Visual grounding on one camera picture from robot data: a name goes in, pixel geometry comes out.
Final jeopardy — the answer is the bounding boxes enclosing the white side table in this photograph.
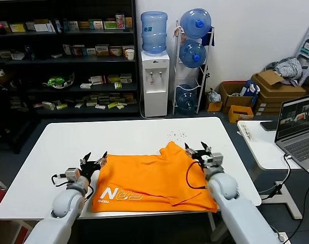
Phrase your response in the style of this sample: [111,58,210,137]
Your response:
[236,119,304,221]

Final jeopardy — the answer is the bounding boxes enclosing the blue white plastic bag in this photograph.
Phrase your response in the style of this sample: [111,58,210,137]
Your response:
[240,79,261,97]

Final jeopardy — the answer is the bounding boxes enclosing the dark blue bottle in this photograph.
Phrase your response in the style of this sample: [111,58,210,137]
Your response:
[24,45,35,60]

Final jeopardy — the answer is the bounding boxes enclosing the white metal bottle rack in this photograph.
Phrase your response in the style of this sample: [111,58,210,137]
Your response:
[172,21,216,116]

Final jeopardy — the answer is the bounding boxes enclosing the orange t-shirt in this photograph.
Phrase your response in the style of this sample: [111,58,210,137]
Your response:
[90,141,218,214]

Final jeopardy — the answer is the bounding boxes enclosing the white red medicine box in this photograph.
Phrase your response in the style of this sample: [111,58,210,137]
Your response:
[70,45,85,56]

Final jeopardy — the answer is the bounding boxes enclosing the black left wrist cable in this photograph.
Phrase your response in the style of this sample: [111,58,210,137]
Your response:
[51,173,69,188]

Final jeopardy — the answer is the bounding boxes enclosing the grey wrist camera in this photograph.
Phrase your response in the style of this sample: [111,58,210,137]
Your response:
[204,152,224,170]
[65,167,82,182]

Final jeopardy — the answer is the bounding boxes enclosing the grey clothes pile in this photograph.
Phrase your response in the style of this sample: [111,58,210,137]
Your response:
[265,56,303,86]

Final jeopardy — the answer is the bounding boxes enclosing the bowl with green packets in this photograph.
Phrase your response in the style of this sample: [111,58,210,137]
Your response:
[42,72,75,90]

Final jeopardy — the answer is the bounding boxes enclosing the white metal storage rack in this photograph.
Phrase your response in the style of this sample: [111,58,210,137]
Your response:
[295,17,309,86]

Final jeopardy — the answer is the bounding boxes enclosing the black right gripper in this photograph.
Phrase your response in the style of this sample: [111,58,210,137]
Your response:
[184,141,213,169]

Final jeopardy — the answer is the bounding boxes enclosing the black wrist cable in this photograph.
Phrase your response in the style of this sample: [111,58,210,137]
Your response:
[185,159,209,190]
[51,173,69,188]

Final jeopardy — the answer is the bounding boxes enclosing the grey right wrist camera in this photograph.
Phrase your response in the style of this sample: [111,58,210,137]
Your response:
[204,152,224,170]

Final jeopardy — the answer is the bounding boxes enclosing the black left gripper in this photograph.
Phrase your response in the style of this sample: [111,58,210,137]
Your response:
[79,151,109,180]

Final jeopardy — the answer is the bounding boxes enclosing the black shelving unit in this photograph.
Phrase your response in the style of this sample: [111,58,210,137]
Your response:
[0,0,141,155]

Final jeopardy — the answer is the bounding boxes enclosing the white red-print medicine box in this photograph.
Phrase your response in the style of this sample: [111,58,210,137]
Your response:
[90,75,107,85]

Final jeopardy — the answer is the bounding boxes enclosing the large stacked cardboard boxes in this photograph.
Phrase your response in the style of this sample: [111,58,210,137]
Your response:
[250,69,308,116]

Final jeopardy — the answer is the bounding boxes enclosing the grey laptop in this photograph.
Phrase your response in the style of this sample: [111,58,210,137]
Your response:
[274,94,309,180]

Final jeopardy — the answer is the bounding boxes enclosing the upright blue water bottle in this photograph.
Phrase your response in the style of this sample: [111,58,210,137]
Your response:
[140,11,168,57]

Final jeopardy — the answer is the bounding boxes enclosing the white water dispenser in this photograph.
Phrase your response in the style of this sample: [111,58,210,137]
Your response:
[140,50,170,118]

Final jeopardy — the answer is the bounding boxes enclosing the blue water jug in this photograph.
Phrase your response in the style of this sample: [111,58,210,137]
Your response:
[179,8,212,40]
[176,84,199,114]
[179,39,207,69]

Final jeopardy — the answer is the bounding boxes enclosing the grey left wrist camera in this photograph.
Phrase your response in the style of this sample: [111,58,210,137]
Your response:
[65,167,82,182]

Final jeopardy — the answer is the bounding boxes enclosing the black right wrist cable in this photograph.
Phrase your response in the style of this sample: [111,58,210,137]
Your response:
[185,159,209,190]

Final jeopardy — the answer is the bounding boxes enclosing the small box with plastic bag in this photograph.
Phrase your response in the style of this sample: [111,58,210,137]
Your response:
[205,88,224,113]

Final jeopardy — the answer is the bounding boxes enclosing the open cardboard box red rim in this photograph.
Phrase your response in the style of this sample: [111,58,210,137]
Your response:
[218,81,256,114]

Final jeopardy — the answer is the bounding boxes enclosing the flat white medicine box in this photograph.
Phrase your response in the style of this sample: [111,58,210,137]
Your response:
[33,23,52,33]

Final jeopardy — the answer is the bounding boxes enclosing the white orange medicine box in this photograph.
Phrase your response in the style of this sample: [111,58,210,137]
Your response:
[109,46,123,57]

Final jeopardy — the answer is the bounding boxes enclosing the colourful upright box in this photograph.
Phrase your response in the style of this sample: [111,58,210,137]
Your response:
[115,13,126,29]

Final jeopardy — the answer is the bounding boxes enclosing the black smartphone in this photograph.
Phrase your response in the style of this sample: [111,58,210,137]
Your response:
[259,121,280,132]

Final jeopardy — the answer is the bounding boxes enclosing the small yellow cardboard box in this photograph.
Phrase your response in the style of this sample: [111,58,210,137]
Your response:
[228,104,255,124]

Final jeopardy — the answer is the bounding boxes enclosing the white laptop charger cable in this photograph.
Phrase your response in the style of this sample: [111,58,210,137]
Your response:
[260,152,293,202]

